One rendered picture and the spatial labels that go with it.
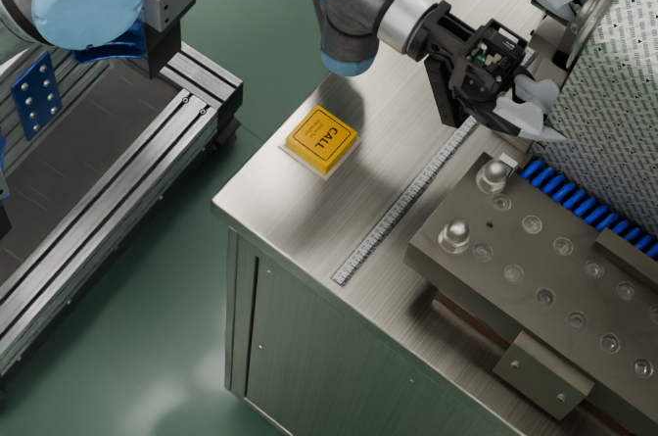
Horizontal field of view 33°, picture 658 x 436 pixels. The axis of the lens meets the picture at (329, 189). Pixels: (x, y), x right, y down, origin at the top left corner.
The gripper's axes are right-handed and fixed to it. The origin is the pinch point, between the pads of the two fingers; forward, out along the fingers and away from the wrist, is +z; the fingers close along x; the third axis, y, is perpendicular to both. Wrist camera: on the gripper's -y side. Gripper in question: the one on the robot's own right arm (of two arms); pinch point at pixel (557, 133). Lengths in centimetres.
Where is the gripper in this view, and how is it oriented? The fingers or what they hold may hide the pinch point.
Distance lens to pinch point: 133.0
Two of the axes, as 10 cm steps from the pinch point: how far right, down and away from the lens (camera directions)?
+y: 0.9, -4.4, -8.9
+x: 6.1, -6.9, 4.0
